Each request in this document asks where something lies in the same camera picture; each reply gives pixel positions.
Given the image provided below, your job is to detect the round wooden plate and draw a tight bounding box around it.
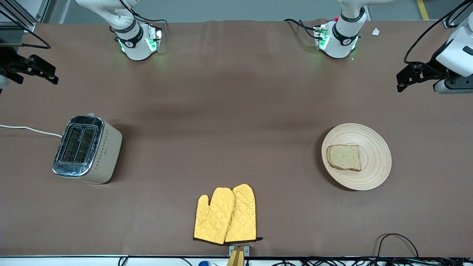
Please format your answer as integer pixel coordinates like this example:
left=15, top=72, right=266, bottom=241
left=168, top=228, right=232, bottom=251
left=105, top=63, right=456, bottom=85
left=321, top=123, right=392, bottom=191

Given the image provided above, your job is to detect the brown bread slice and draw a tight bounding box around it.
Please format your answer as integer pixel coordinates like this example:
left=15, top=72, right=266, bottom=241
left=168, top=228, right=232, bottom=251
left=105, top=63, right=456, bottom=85
left=327, top=144, right=362, bottom=172

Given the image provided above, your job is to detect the chrome and beige toaster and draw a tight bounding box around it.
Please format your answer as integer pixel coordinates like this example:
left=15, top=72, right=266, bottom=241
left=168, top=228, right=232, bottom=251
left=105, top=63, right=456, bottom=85
left=52, top=113, right=123, bottom=184

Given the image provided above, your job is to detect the brown table cover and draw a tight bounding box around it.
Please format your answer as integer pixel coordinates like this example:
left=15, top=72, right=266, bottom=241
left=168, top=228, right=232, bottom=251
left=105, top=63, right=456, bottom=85
left=0, top=19, right=473, bottom=258

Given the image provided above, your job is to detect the yellow quilted oven mitt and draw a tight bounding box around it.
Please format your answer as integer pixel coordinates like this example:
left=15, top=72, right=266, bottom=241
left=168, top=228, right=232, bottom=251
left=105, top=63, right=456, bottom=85
left=194, top=187, right=235, bottom=245
left=225, top=184, right=263, bottom=244

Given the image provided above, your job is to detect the yellow wooden stick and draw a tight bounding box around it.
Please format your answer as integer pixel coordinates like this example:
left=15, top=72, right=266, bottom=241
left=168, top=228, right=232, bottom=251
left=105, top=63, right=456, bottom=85
left=226, top=246, right=245, bottom=266

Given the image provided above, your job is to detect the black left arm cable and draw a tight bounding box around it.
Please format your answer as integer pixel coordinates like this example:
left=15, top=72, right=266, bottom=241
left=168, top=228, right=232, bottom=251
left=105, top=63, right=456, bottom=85
left=404, top=0, right=473, bottom=65

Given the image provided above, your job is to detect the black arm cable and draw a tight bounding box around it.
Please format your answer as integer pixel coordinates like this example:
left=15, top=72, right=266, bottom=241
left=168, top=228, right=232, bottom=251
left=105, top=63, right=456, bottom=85
left=0, top=9, right=51, bottom=50
left=404, top=0, right=473, bottom=65

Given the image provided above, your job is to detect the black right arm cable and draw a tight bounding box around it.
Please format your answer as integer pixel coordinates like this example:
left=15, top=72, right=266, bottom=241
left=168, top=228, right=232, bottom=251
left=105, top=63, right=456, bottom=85
left=0, top=9, right=51, bottom=50

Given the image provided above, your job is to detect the aluminium frame profile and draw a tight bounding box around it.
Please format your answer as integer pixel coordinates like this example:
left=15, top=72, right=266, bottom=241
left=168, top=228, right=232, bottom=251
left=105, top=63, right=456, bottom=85
left=0, top=0, right=50, bottom=33

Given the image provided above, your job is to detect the white toaster power cord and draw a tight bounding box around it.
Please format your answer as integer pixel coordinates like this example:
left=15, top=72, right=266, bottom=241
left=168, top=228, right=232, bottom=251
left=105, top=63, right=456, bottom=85
left=0, top=125, right=62, bottom=138

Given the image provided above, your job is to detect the black right base cable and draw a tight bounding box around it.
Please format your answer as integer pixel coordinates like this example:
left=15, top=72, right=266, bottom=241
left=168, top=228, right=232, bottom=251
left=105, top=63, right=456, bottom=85
left=118, top=0, right=169, bottom=28

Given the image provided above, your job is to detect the black base cable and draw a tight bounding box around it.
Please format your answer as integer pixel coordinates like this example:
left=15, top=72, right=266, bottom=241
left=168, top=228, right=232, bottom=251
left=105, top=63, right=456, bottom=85
left=118, top=0, right=169, bottom=28
left=283, top=18, right=320, bottom=40

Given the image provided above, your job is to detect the black left base cable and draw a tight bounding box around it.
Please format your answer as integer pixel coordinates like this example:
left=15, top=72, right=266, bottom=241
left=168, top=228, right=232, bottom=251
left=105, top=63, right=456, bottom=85
left=283, top=18, right=320, bottom=40

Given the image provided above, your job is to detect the black looped cable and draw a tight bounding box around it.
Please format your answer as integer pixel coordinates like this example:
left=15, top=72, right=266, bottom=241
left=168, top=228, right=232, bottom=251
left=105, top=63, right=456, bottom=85
left=375, top=233, right=420, bottom=259

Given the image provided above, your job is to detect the black cable bundle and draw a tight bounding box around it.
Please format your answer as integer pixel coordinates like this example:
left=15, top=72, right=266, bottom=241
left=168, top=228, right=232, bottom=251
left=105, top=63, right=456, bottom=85
left=244, top=256, right=473, bottom=266

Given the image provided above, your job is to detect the small metal bracket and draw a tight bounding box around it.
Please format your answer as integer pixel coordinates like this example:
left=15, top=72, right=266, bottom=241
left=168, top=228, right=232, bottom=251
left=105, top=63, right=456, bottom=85
left=229, top=245, right=250, bottom=257

